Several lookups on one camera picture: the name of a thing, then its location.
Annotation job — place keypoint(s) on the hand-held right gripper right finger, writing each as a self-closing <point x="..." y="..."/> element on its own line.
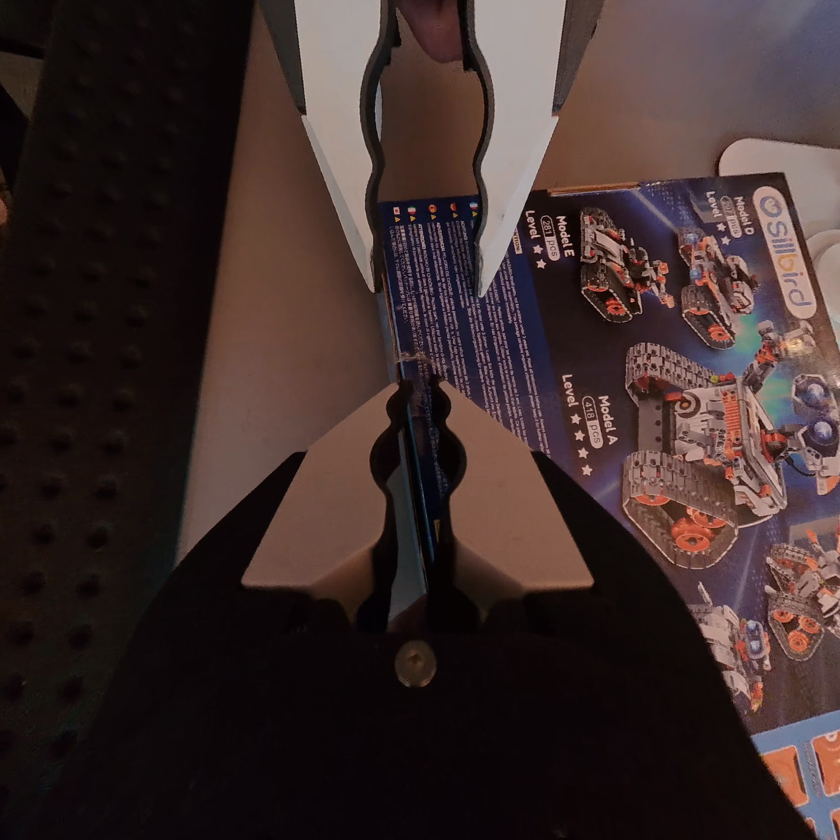
<point x="518" y="525"/>

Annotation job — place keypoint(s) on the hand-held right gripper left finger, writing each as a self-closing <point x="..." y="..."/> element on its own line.
<point x="308" y="525"/>

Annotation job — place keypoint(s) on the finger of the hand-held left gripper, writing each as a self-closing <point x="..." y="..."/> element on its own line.
<point x="334" y="98"/>
<point x="518" y="98"/>

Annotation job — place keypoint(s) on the blue robot kit box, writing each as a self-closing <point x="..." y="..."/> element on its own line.
<point x="590" y="394"/>

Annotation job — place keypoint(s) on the grey desk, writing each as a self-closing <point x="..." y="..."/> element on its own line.
<point x="295" y="328"/>

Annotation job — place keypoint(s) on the person's left hand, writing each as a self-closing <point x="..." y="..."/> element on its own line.
<point x="430" y="29"/>

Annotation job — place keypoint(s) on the white stand base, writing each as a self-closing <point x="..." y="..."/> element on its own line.
<point x="774" y="157"/>

